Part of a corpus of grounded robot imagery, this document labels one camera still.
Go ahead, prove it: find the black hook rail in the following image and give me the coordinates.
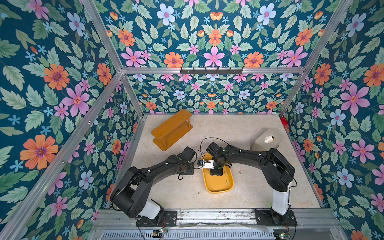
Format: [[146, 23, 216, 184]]
[[180, 67, 244, 75]]

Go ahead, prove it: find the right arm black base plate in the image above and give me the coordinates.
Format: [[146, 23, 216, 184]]
[[255, 208, 298, 227]]

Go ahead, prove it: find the orange wooden two-tier shelf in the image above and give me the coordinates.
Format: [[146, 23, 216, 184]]
[[151, 109, 193, 152]]

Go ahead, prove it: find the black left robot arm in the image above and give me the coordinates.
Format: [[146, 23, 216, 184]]
[[110, 147, 196, 221]]

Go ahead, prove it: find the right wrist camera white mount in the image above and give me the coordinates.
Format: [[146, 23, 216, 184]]
[[202, 160, 215, 169]]

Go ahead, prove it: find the beige tissue box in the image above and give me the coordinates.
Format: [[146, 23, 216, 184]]
[[251, 129, 284, 152]]

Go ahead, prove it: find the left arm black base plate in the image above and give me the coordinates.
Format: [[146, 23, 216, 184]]
[[136, 210, 178, 228]]

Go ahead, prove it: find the black camera cable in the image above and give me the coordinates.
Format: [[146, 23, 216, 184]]
[[199, 137, 230, 157]]

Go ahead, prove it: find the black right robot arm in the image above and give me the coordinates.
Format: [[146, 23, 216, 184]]
[[207, 142, 296, 216]]

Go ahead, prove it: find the yellow plastic storage tray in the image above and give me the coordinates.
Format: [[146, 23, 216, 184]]
[[201, 153, 235, 194]]

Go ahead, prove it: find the small circuit board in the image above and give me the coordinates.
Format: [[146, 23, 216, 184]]
[[152, 228, 168, 239]]

